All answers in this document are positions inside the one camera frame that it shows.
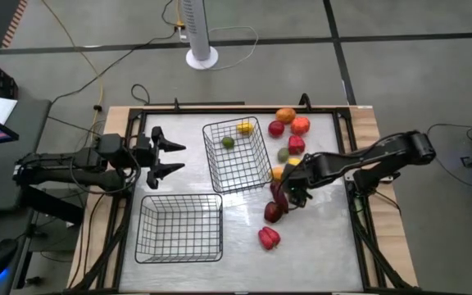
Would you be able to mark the grey desk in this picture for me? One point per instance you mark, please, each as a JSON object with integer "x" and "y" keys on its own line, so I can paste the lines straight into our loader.
{"x": 27, "y": 119}

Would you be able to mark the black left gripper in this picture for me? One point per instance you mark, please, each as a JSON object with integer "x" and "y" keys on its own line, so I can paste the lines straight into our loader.
{"x": 154, "y": 157}

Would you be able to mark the black table frame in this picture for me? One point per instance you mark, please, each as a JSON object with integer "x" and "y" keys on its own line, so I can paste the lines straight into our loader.
{"x": 219, "y": 110}

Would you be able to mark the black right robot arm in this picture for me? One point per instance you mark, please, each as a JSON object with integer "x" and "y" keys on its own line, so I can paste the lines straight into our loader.
{"x": 383, "y": 153}

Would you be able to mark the small yellow fruit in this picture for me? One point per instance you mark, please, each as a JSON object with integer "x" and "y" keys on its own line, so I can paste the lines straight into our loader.
{"x": 244, "y": 128}

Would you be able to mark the orange bell pepper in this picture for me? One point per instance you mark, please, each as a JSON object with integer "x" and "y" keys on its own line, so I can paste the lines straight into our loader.
{"x": 285, "y": 115}

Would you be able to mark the black clamp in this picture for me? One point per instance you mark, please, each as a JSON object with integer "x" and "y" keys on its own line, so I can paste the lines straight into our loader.
{"x": 305, "y": 101}
{"x": 175, "y": 104}

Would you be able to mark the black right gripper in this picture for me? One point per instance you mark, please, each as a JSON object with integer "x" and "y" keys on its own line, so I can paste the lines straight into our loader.
{"x": 299, "y": 186}

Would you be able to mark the red apple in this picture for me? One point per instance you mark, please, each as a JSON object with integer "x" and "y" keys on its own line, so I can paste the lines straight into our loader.
{"x": 276, "y": 128}

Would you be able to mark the white tower fan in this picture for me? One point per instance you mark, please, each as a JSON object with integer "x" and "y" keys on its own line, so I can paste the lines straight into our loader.
{"x": 197, "y": 24}

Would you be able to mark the yellow lemon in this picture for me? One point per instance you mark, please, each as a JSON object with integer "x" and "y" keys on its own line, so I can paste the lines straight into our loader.
{"x": 294, "y": 161}

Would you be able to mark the dark red chili pepper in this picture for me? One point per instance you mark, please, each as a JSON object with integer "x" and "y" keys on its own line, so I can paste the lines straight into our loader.
{"x": 279, "y": 196}

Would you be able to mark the dark red plum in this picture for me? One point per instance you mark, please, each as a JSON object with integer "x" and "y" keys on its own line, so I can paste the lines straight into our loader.
{"x": 273, "y": 212}

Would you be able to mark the red bell pepper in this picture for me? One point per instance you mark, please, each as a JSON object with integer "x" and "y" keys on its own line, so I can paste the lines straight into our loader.
{"x": 269, "y": 237}
{"x": 296, "y": 144}

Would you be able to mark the yellow orange mango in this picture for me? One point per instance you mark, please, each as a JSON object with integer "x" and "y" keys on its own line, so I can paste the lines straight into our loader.
{"x": 277, "y": 173}

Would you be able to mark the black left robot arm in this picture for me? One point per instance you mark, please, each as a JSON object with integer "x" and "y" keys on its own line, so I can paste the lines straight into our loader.
{"x": 55, "y": 164}

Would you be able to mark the green lime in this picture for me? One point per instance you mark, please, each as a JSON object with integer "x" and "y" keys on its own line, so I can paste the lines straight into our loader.
{"x": 283, "y": 154}
{"x": 228, "y": 142}

